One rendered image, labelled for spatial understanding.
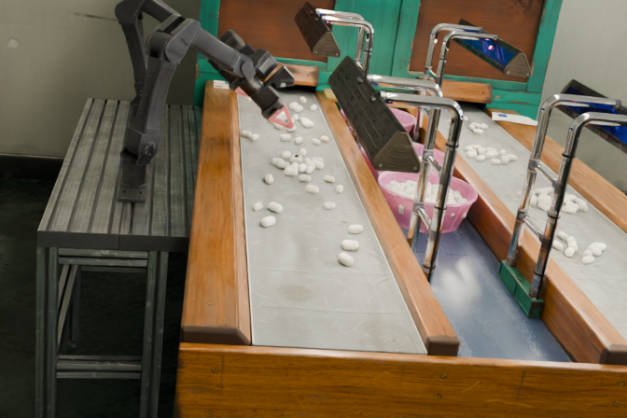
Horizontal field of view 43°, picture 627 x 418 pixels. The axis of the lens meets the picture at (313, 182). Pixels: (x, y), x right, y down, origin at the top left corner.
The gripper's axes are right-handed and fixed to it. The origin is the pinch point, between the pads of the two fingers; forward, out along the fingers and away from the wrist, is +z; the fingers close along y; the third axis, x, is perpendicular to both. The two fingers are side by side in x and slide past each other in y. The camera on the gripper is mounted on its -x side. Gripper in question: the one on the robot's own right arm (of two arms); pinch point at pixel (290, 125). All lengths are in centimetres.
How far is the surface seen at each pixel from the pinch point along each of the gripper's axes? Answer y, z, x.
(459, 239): -43, 41, -17
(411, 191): -27.9, 28.8, -14.7
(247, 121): 27.5, -3.5, 12.8
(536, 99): 72, 78, -69
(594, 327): -101, 41, -28
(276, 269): -80, -1, 12
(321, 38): -6.1, -13.9, -23.8
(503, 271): -65, 43, -20
